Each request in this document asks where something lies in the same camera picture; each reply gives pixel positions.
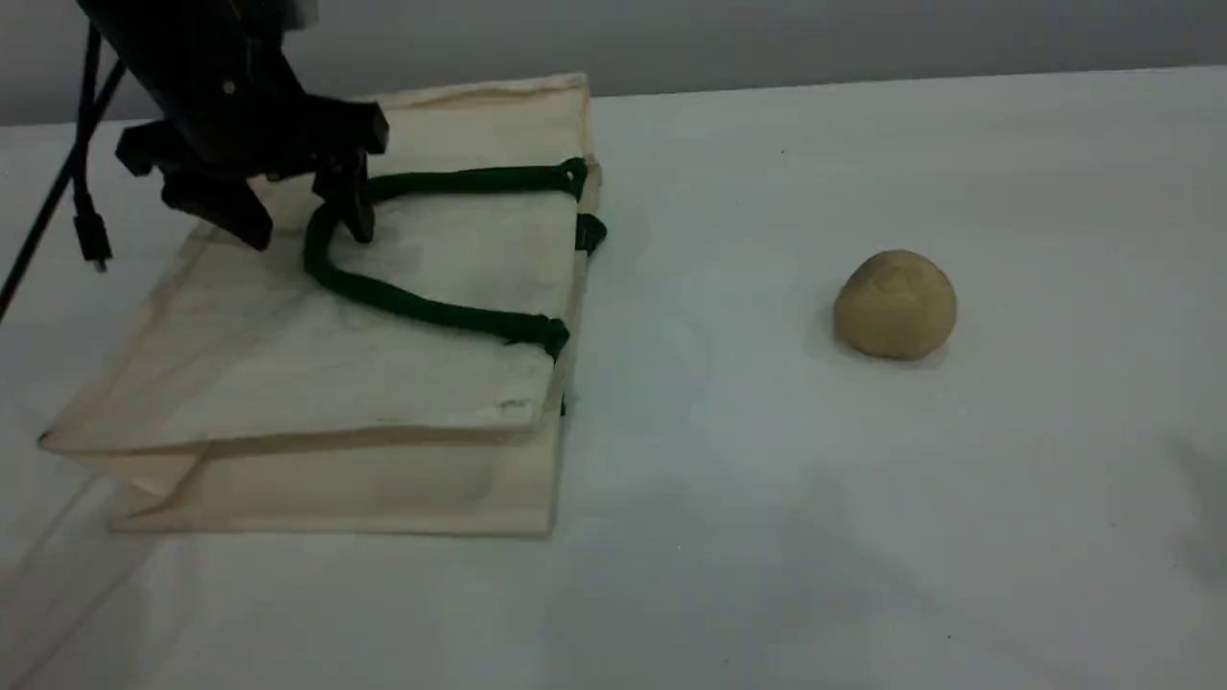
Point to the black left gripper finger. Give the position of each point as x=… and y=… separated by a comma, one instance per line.
x=220, y=206
x=350, y=196

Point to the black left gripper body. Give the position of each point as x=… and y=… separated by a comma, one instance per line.
x=240, y=129

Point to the round egg yolk pastry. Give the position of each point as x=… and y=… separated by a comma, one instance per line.
x=896, y=307

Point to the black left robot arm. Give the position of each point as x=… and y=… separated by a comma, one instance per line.
x=173, y=38

